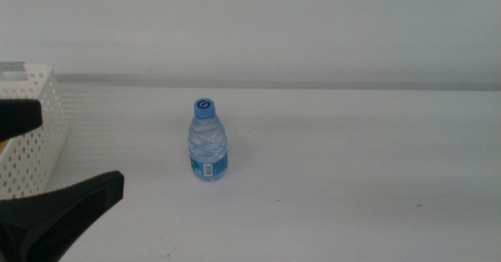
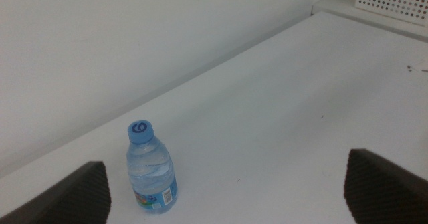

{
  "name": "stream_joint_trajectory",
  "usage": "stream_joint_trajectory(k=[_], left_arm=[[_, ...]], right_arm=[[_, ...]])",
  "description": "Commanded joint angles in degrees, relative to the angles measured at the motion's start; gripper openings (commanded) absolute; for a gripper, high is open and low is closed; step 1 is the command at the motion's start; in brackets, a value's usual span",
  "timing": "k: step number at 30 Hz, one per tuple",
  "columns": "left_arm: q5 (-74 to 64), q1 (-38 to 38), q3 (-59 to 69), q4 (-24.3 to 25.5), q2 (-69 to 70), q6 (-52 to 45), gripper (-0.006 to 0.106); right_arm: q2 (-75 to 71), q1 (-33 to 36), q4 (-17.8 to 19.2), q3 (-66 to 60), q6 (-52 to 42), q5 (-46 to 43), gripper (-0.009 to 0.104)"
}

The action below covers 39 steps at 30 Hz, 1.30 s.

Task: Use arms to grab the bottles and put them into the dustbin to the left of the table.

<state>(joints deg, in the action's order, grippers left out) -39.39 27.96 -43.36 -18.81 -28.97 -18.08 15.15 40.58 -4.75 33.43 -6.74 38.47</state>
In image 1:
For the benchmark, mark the white perforated plastic basket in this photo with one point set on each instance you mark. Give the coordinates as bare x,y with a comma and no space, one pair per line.
35,109

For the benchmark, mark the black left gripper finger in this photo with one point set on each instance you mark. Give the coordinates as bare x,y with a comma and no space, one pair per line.
70,207
19,117

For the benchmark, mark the small blue-capped water bottle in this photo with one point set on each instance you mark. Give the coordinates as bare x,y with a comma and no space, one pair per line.
207,144

